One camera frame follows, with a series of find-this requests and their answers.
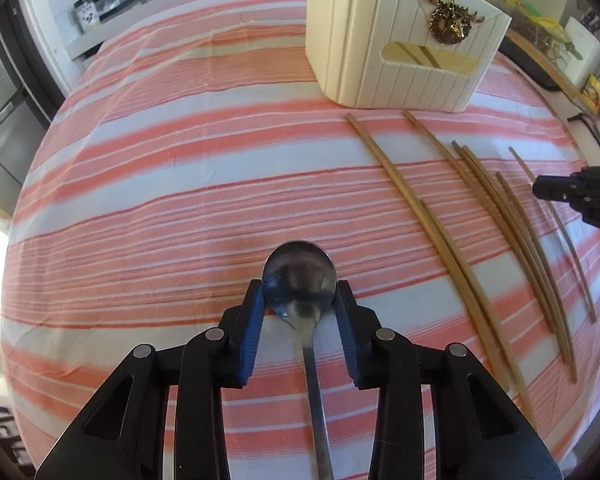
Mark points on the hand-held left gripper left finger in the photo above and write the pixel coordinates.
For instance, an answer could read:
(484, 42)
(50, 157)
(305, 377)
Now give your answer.
(250, 340)

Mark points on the dish rack with yellow cloth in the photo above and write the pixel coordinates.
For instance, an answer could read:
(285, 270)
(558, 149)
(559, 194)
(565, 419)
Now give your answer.
(535, 22)

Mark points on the black tray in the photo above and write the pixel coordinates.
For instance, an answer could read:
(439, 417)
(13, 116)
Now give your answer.
(530, 62)

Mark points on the orange white striped tablecloth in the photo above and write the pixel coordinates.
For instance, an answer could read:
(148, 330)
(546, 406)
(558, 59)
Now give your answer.
(180, 185)

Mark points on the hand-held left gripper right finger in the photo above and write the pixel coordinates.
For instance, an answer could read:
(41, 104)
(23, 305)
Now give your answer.
(352, 345)

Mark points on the white knife block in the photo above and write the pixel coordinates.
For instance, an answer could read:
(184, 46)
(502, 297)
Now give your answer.
(582, 47)

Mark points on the wooden cutting board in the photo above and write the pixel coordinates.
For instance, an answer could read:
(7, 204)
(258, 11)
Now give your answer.
(545, 62)

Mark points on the black lid glass jar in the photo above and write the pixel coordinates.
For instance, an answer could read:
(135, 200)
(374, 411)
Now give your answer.
(86, 12)

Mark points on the yellow snack packet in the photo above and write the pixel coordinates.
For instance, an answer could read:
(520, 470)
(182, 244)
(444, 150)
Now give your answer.
(595, 94)

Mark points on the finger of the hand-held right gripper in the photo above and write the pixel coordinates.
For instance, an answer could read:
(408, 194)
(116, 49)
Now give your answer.
(555, 187)

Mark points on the cream ribbed utensil holder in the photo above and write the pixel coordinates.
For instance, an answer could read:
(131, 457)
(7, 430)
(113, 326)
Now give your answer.
(375, 60)

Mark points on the grey refrigerator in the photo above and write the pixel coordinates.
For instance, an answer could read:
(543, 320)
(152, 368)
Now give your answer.
(2, 110)

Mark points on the metal spoon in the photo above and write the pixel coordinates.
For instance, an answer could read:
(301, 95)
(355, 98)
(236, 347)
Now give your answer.
(300, 280)

